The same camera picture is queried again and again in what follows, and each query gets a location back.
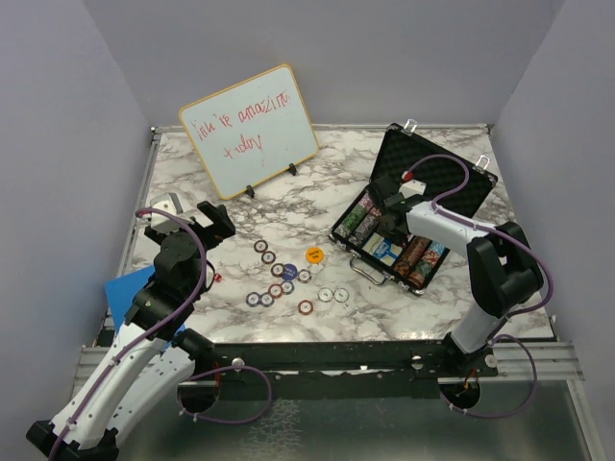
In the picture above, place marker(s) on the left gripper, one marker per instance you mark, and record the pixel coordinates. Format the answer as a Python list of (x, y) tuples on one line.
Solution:
[(222, 227)]

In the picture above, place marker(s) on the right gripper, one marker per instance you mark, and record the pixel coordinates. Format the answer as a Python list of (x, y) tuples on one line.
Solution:
[(398, 235)]

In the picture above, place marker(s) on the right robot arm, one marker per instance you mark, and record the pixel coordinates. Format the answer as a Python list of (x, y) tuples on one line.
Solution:
[(503, 271)]

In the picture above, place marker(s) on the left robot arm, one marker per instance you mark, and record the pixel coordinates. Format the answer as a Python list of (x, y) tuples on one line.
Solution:
[(151, 352)]

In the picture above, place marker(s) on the blue playing card deck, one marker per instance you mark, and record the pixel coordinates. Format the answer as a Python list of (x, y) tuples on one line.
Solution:
[(382, 249)]

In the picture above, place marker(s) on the black poker chip case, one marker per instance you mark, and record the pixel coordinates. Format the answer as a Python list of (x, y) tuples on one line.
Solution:
[(452, 181)]

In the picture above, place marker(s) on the blue small blind button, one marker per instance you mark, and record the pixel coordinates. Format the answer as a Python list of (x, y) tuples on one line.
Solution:
[(290, 271)]

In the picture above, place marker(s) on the red 5 poker chip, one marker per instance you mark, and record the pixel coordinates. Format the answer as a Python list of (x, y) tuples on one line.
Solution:
[(305, 307), (275, 290)]

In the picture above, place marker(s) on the yellow big blind button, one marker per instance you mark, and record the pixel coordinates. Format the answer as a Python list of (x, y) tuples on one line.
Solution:
[(314, 255)]

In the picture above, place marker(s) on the white 1 poker chip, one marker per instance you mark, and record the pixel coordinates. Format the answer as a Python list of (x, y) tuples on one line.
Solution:
[(325, 295), (341, 295)]

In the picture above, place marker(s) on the blue plastic box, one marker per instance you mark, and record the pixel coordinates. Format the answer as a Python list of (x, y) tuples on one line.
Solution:
[(120, 294)]

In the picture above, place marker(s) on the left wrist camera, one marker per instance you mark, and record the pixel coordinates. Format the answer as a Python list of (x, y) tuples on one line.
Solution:
[(170, 204)]

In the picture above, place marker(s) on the white whiteboard yellow frame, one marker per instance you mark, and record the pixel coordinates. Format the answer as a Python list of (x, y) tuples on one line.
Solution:
[(250, 132)]

